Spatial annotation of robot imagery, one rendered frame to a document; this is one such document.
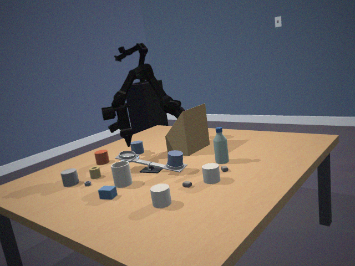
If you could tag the blue block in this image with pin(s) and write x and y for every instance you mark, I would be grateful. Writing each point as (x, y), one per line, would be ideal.
(107, 192)

